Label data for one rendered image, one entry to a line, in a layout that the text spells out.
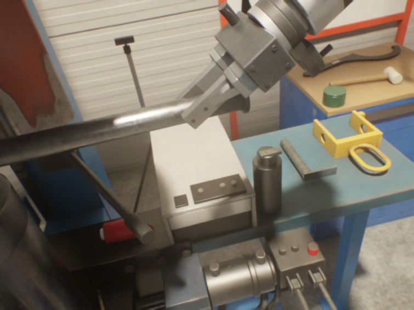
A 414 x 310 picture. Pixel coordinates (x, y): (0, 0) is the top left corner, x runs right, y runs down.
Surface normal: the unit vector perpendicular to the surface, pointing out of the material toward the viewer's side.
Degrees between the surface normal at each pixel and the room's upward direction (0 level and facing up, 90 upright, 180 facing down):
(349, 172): 0
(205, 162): 0
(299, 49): 90
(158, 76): 90
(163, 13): 90
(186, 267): 0
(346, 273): 90
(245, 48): 35
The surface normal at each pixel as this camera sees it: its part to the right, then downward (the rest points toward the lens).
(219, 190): -0.13, -0.79
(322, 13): 0.38, 0.67
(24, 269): 0.97, 0.04
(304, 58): 0.24, 0.57
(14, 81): 0.86, 0.22
